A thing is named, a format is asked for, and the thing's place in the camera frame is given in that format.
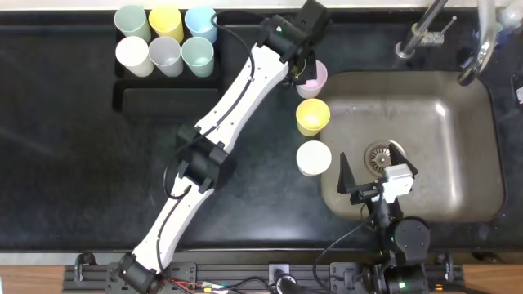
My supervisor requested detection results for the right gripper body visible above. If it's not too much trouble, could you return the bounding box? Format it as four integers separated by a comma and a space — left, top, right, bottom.
349, 181, 385, 205

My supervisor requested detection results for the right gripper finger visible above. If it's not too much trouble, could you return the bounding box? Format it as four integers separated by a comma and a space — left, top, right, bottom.
337, 151, 357, 195
387, 141, 419, 177

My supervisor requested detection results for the white cup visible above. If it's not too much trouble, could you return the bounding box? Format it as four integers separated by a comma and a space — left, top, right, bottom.
114, 35, 155, 78
296, 140, 333, 177

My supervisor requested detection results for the yellow cup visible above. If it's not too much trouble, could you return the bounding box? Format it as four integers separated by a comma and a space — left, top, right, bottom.
295, 98, 331, 137
148, 4, 185, 44

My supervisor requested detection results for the pink cup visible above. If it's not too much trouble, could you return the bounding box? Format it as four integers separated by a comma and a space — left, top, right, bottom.
294, 60, 329, 100

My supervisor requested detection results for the steel sink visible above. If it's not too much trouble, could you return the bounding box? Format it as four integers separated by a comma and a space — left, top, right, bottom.
318, 71, 507, 224

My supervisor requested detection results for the steel tap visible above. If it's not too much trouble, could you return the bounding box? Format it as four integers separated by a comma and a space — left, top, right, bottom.
394, 0, 501, 87

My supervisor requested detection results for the black tray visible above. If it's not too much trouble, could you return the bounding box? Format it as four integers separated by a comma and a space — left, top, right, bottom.
112, 7, 225, 115

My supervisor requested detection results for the green cup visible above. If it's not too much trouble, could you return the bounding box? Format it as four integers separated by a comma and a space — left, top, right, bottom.
114, 3, 152, 43
181, 36, 216, 78

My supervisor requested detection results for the blue cup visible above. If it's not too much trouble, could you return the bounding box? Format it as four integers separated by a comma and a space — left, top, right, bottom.
184, 5, 218, 45

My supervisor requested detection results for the grey cup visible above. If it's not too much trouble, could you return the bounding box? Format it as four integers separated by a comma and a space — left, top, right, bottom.
148, 36, 185, 78

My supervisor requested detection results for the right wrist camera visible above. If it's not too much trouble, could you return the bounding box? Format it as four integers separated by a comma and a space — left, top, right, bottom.
378, 163, 415, 204

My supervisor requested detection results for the black cable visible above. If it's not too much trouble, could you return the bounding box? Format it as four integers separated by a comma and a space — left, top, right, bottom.
312, 188, 391, 294
162, 11, 257, 201

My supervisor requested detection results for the mounting rail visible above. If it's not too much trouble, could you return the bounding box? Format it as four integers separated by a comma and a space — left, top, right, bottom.
63, 252, 467, 294

